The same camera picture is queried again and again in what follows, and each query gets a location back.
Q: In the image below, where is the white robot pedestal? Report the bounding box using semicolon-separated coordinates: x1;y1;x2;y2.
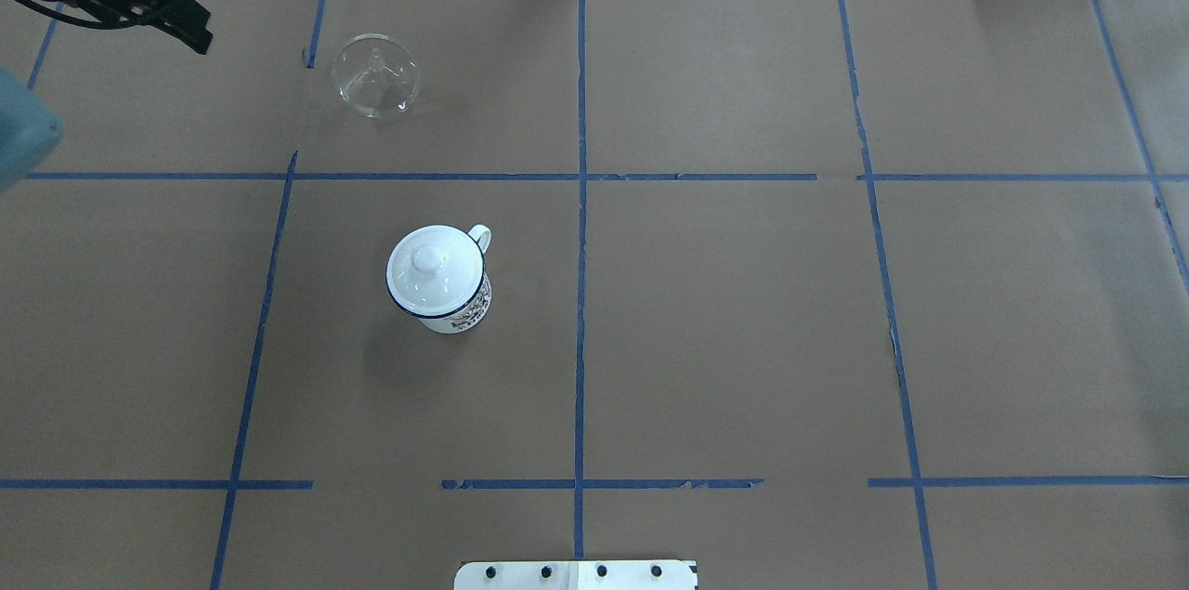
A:
453;559;699;589

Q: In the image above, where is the clear plastic funnel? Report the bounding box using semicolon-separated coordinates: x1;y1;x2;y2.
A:
331;33;422;119

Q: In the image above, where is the white enamel mug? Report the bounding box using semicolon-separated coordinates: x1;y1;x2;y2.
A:
386;224;493;334

